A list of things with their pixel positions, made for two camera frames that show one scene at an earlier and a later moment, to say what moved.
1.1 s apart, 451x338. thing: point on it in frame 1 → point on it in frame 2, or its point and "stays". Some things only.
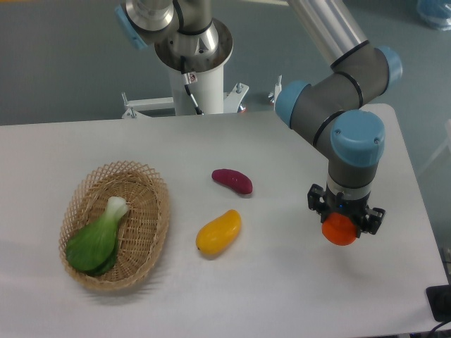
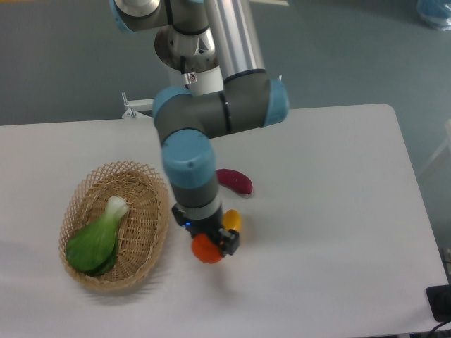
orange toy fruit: x=339 y=229 → x=205 y=250
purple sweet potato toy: x=236 y=180 stays
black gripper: x=370 y=220 → x=228 y=239
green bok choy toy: x=93 y=248 stays
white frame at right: x=442 y=151 stays
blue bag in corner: x=437 y=13 stays
